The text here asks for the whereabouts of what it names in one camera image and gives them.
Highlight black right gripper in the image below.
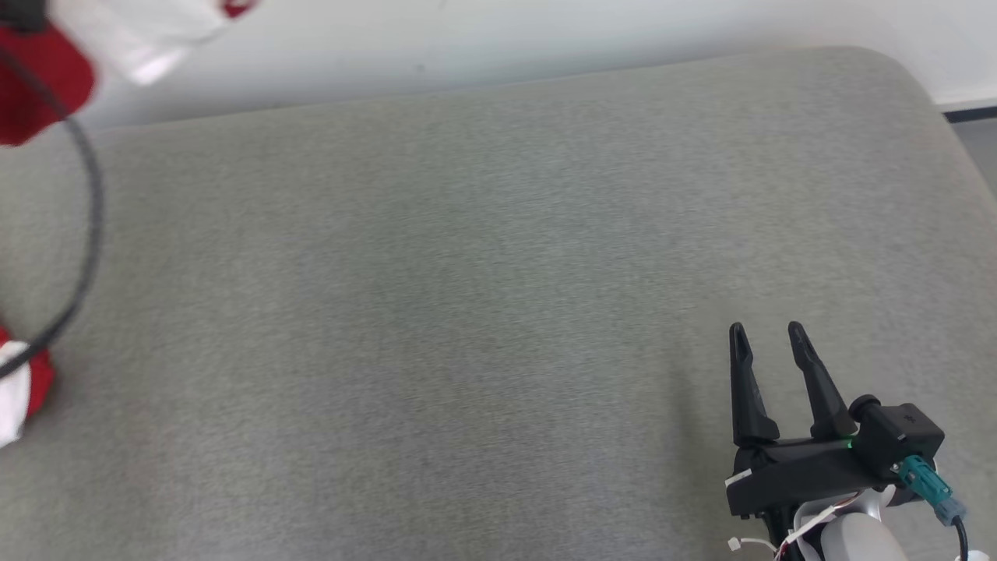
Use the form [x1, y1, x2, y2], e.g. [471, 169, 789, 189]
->
[724, 320, 898, 548]

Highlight red white twisted wires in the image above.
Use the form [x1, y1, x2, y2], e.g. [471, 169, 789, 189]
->
[728, 499, 858, 561]

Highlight red Bulls jersey white sleeves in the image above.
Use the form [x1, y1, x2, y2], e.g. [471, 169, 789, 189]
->
[0, 0, 258, 449]

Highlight teal right camera connector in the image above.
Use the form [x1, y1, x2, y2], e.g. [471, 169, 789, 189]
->
[890, 454, 968, 526]

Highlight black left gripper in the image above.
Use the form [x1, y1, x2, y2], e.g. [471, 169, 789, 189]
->
[0, 0, 49, 34]

